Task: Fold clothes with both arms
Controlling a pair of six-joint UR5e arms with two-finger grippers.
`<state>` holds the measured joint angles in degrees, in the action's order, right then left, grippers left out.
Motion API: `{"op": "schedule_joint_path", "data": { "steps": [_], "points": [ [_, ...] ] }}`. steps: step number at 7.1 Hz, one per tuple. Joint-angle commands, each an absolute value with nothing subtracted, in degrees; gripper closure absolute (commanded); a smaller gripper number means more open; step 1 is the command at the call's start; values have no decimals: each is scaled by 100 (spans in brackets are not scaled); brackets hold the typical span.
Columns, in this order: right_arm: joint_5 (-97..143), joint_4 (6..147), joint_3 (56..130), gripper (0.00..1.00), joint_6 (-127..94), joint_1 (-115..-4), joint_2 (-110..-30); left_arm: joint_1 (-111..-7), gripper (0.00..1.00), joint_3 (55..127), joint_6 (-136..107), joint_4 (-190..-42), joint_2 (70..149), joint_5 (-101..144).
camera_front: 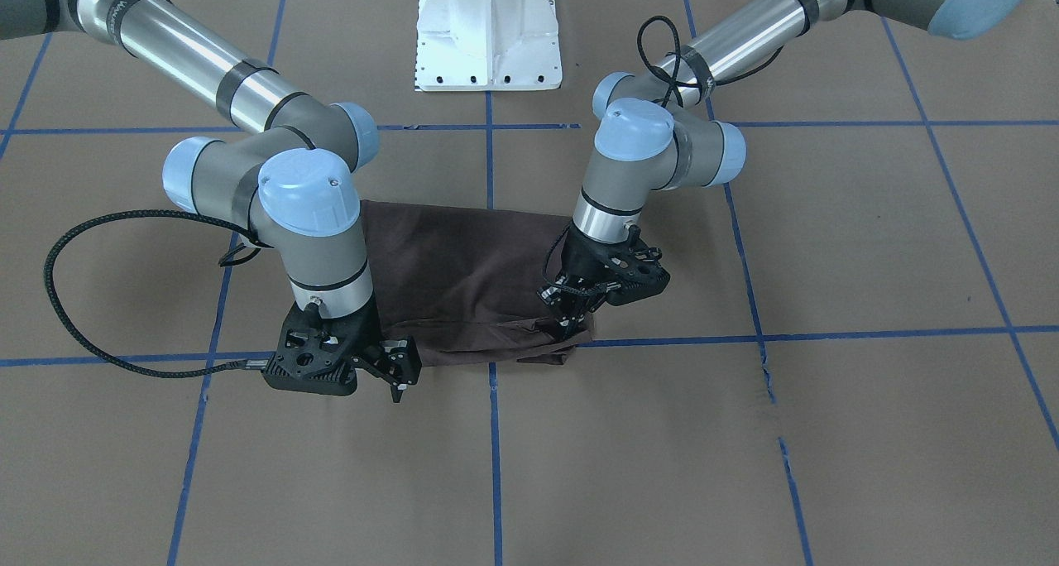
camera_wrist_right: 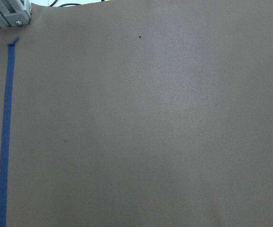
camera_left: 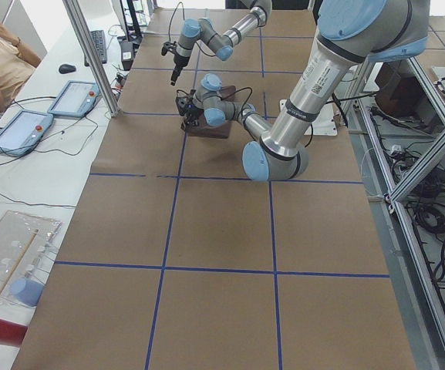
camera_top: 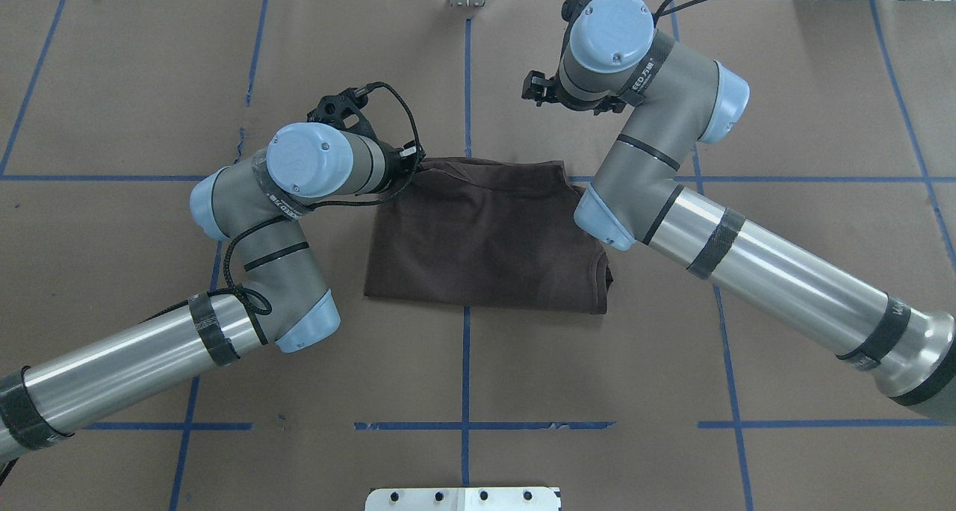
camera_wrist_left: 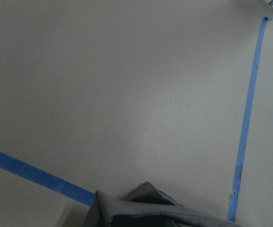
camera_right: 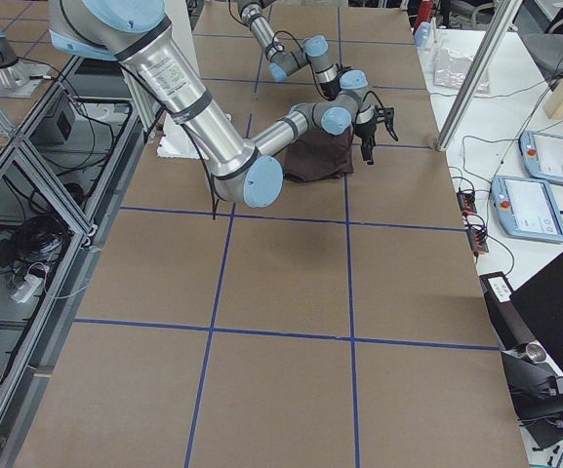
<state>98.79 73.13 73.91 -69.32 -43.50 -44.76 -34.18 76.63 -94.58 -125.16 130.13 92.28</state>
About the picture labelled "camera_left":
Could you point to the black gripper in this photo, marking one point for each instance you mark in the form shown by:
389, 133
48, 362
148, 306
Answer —
178, 62
193, 112

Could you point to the brown t-shirt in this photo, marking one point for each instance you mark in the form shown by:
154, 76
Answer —
205, 130

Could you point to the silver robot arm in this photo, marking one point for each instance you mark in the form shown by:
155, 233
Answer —
222, 45
348, 34

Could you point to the person's hand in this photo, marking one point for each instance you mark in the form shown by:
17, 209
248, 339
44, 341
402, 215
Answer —
5, 33

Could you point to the black box with label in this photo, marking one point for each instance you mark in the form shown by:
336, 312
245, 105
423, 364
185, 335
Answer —
127, 54

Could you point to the black keyboard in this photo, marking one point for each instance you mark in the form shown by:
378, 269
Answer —
99, 40

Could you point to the right teach pendant tablet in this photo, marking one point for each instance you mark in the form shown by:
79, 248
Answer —
75, 99

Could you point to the teach pendant tablet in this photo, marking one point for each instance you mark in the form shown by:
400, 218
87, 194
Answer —
75, 99
23, 132

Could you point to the black computer mouse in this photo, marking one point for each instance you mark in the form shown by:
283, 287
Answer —
66, 68

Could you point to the left teach pendant tablet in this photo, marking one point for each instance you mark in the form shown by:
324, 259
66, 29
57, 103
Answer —
23, 132

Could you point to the person in beige shirt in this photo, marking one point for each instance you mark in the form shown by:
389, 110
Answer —
18, 62

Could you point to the wooden stick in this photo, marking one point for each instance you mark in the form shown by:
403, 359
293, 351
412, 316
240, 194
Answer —
17, 261

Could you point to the clear plastic bag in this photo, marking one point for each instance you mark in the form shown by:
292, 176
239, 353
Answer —
15, 231

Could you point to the blue plastic cup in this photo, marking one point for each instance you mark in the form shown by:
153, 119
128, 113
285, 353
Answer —
27, 291

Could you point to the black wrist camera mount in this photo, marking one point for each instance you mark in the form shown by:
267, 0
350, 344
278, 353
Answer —
185, 101
168, 47

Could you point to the aluminium frame post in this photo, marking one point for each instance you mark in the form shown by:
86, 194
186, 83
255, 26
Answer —
81, 29

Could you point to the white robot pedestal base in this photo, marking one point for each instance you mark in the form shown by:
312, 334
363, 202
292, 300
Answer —
323, 125

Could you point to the aluminium frame truss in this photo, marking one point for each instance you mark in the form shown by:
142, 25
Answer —
397, 112

